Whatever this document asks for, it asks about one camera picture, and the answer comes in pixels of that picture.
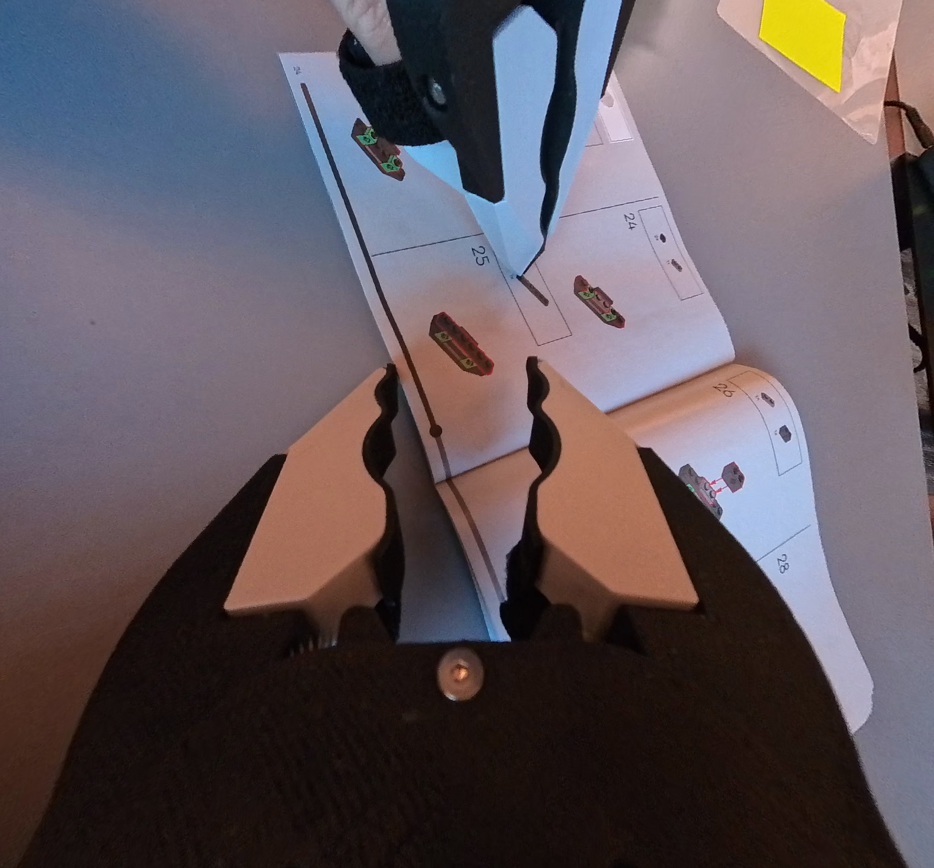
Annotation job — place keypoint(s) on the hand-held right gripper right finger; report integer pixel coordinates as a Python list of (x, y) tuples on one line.
[(613, 518)]

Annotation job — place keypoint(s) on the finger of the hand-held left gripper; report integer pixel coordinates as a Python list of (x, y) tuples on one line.
[(595, 80), (522, 117)]

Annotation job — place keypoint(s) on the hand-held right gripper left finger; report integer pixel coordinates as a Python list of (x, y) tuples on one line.
[(314, 518)]

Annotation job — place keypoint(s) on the white instruction booklet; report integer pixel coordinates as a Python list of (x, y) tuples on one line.
[(584, 313)]

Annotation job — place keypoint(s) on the clear bag with yellow card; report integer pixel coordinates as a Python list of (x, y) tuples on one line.
[(802, 29)]

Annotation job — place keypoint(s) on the black power box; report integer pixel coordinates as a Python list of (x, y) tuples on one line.
[(921, 211)]

